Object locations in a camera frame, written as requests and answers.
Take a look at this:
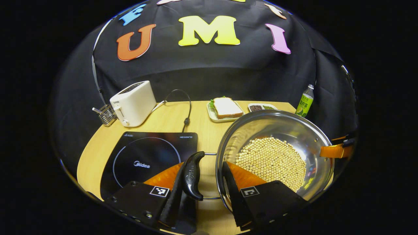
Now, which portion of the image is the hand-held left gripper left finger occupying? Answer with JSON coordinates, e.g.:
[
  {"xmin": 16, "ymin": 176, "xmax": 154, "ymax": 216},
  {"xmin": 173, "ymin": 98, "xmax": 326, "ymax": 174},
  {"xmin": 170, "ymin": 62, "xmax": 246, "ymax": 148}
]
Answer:
[{"xmin": 104, "ymin": 163, "xmax": 185, "ymax": 228}]

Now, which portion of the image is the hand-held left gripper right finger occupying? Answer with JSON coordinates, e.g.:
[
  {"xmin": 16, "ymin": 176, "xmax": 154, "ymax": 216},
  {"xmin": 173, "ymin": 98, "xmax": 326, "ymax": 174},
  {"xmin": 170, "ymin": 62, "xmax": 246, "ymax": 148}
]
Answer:
[{"xmin": 222, "ymin": 161, "xmax": 309, "ymax": 230}]

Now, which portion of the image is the steel pot with black handle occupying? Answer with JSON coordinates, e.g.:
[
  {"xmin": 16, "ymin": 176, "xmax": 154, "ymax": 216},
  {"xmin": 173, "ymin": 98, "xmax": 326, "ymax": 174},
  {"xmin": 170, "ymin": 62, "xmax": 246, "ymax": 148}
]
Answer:
[{"xmin": 182, "ymin": 109, "xmax": 335, "ymax": 212}]

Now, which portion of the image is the pile of soybeans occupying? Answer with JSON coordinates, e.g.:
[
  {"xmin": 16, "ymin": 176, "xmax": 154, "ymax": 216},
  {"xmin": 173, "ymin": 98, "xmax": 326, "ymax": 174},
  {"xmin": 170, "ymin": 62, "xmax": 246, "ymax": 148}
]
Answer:
[{"xmin": 235, "ymin": 136, "xmax": 307, "ymax": 193}]

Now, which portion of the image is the black induction cooktop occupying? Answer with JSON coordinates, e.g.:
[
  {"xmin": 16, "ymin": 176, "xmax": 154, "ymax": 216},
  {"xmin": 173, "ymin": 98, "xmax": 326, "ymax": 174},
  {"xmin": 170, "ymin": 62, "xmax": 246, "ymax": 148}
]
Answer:
[{"xmin": 100, "ymin": 132, "xmax": 199, "ymax": 234}]

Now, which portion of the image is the green label drink bottle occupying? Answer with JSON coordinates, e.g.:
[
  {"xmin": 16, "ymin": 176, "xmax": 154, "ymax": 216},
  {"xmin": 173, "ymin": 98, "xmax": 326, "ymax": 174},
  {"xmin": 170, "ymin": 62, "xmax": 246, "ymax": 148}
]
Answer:
[{"xmin": 296, "ymin": 84, "xmax": 314, "ymax": 118}]

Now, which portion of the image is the metal stand pole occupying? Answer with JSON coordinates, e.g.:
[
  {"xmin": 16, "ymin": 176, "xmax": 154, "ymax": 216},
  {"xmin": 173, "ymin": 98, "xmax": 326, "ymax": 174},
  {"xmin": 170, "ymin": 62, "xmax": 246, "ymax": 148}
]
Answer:
[{"xmin": 341, "ymin": 65, "xmax": 356, "ymax": 95}]

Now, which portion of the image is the white bread sandwich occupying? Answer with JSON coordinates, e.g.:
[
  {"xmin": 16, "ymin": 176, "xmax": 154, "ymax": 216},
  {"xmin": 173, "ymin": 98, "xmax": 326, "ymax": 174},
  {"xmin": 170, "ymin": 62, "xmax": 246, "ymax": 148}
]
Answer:
[{"xmin": 211, "ymin": 96, "xmax": 244, "ymax": 119}]

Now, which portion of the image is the white divided dish of beans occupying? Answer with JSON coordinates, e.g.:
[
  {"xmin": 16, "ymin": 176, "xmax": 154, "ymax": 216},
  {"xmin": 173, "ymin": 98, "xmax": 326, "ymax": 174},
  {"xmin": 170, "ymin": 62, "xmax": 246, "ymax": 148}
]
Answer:
[{"xmin": 248, "ymin": 103, "xmax": 278, "ymax": 113}]

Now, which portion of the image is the white toaster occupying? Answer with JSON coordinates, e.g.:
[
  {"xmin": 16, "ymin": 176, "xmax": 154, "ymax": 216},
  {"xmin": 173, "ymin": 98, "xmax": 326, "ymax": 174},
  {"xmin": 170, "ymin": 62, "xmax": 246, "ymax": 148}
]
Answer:
[{"xmin": 109, "ymin": 81, "xmax": 157, "ymax": 127}]

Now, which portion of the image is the black power cable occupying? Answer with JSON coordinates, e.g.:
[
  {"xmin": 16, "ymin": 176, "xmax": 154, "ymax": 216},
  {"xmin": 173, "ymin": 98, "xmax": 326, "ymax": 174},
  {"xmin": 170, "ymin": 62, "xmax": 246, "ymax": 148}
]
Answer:
[{"xmin": 152, "ymin": 89, "xmax": 192, "ymax": 133}]

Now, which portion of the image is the metal wire rack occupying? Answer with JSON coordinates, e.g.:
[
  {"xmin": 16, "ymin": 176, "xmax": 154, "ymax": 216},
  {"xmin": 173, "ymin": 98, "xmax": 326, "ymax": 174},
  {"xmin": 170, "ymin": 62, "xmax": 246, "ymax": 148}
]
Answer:
[{"xmin": 92, "ymin": 104, "xmax": 117, "ymax": 127}]

